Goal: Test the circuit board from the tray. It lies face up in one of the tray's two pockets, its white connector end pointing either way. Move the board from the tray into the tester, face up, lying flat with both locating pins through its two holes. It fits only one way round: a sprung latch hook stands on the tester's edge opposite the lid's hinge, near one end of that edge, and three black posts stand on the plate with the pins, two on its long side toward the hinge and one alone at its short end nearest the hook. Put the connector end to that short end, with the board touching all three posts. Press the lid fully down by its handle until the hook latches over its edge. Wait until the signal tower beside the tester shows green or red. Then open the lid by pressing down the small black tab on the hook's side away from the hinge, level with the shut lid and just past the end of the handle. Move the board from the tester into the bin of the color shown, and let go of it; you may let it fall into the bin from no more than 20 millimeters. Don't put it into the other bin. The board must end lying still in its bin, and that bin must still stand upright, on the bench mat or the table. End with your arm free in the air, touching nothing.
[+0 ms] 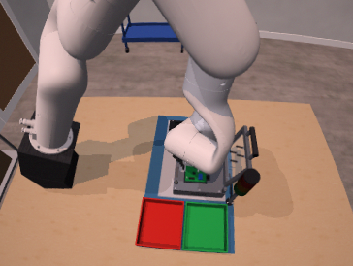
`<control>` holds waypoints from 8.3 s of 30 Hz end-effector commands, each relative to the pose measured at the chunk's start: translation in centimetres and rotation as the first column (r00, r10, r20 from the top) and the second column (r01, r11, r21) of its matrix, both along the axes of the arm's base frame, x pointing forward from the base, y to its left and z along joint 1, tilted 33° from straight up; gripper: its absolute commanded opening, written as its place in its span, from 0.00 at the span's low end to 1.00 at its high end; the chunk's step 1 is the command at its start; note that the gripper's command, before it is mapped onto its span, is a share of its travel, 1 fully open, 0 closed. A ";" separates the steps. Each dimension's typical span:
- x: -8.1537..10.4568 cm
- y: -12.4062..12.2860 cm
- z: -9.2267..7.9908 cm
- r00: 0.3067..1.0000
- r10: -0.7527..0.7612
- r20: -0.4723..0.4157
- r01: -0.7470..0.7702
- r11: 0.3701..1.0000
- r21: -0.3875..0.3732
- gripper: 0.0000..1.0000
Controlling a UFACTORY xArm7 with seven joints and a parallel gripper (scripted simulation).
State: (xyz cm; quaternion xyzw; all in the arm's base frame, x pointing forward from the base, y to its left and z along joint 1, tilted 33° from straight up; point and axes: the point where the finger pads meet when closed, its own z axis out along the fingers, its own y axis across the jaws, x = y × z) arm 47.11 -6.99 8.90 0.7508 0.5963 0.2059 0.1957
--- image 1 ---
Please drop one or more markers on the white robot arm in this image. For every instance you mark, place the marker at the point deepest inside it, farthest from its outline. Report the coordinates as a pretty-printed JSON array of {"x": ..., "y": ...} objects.
[{"x": 221, "y": 36}]

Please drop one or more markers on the red open bin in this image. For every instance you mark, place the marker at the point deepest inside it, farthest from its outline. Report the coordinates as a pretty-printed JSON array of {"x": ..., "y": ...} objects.
[{"x": 160, "y": 223}]

